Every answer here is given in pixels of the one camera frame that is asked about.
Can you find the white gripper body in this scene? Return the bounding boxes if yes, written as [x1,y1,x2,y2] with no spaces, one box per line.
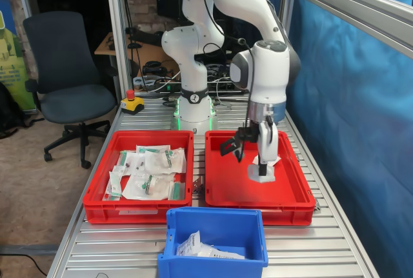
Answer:
[257,121,278,164]

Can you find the yellow emergency stop box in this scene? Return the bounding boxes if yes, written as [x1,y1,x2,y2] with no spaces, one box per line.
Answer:
[120,90,145,116]

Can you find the red plastic crate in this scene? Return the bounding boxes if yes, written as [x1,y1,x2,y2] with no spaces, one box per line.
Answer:
[204,130,316,226]
[82,130,195,224]

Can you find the blue plastic storage bin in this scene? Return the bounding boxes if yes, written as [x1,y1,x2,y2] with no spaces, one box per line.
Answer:
[157,207,269,278]

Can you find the blue fabric curtain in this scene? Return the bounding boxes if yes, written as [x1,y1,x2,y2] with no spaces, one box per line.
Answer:
[250,0,413,278]

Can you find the green syringe packet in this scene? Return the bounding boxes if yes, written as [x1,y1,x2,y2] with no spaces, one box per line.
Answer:
[167,181,186,201]

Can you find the heap of clear bandage packets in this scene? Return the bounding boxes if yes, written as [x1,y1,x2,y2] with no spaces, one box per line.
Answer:
[196,242,251,261]

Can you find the clear dome filter packet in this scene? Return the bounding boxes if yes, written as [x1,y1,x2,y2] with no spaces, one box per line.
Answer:
[121,174,175,201]
[144,148,187,174]

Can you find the labelled white bandage packet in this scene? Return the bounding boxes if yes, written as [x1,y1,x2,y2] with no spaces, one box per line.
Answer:
[176,230,203,257]

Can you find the white syringe packet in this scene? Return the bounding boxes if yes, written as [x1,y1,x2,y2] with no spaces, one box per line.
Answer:
[135,144,171,155]

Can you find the flat white paper packet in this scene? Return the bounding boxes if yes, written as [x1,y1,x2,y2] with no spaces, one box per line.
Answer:
[124,152,146,175]

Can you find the grey tape roll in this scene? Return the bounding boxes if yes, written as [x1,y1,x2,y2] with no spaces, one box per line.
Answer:
[133,76,156,92]

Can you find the long strip paper packet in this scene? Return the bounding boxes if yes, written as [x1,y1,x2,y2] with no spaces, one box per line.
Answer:
[108,171,123,199]

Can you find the dark computer monitor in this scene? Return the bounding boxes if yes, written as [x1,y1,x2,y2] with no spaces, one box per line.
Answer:
[156,0,185,20]

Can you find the wooden desk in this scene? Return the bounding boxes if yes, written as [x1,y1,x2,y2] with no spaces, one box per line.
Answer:
[94,32,181,79]

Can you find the dark blue office chair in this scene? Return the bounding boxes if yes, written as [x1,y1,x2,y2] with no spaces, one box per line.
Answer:
[22,11,117,170]

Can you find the black backpack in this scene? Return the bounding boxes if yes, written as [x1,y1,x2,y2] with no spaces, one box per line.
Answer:
[0,81,28,140]

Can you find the green and blue banner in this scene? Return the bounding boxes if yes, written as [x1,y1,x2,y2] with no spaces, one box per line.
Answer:
[0,0,37,114]

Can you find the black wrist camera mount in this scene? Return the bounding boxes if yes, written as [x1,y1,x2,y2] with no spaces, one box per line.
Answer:
[220,126,259,163]

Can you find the small metal corner bracket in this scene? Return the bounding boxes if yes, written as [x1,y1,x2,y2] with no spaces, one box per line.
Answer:
[192,176,206,195]

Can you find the tangle of black cables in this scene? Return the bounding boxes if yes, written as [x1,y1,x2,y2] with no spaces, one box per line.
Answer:
[141,48,252,98]

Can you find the aluminium frame post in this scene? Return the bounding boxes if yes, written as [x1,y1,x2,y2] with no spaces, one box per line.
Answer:
[280,0,296,50]
[104,0,127,108]

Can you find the grey floor cable cover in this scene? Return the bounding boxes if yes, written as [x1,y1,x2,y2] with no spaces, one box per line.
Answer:
[0,244,59,256]

